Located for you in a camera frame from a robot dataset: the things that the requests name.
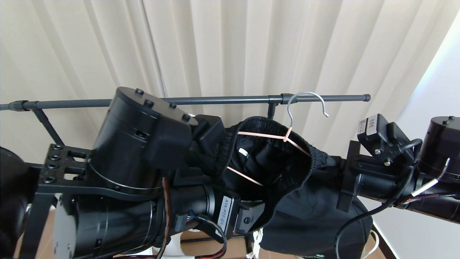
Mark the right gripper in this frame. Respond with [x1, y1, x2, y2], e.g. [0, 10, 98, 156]
[337, 140, 460, 223]

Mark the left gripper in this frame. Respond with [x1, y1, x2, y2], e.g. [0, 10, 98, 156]
[53, 185, 266, 259]

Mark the black garment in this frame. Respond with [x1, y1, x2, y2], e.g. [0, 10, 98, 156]
[214, 116, 374, 259]

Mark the white printed t-shirt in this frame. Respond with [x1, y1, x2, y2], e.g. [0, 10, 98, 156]
[153, 230, 202, 258]

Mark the pink clothes hanger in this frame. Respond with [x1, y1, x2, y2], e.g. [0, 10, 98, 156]
[226, 91, 330, 187]

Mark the white laundry basket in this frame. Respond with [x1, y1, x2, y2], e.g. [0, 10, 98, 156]
[361, 230, 380, 259]

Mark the black clothes rack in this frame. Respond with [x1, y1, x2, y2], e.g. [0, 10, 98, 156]
[0, 94, 371, 259]

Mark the beige curtain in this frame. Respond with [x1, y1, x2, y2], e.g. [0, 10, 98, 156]
[0, 0, 460, 169]

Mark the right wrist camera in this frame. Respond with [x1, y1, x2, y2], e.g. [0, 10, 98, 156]
[358, 114, 423, 167]

